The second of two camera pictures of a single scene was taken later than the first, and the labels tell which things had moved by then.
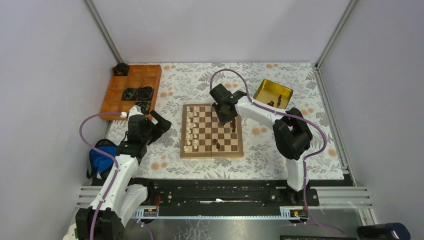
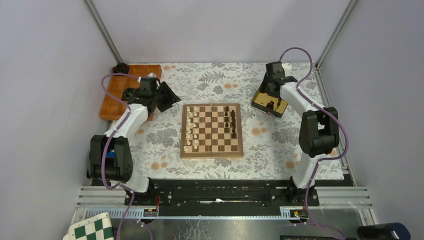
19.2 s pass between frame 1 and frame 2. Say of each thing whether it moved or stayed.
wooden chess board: stayed
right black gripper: moved
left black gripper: moved
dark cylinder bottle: stayed
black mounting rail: stayed
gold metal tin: stayed
